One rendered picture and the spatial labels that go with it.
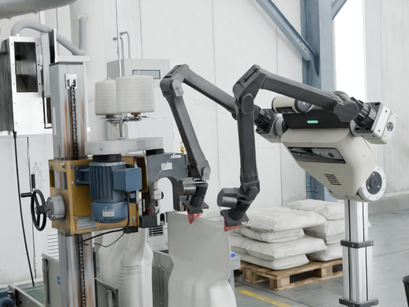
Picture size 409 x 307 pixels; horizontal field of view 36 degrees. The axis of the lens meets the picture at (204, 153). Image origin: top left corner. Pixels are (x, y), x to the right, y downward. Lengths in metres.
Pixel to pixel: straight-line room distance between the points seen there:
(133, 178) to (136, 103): 0.31
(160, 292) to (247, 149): 1.70
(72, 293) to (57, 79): 0.93
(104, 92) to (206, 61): 5.04
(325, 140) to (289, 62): 6.18
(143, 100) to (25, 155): 2.96
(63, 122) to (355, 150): 1.22
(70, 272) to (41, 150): 2.81
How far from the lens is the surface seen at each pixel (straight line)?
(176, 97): 2.55
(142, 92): 2.65
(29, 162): 5.53
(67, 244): 2.83
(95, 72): 6.08
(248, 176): 2.29
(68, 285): 2.87
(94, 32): 6.13
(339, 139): 2.47
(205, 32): 7.92
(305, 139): 2.61
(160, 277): 3.73
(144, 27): 7.50
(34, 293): 4.48
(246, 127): 2.18
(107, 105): 2.89
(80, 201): 2.76
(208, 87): 2.64
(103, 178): 2.59
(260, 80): 2.10
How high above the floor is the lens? 1.49
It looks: 3 degrees down
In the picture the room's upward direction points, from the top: 2 degrees counter-clockwise
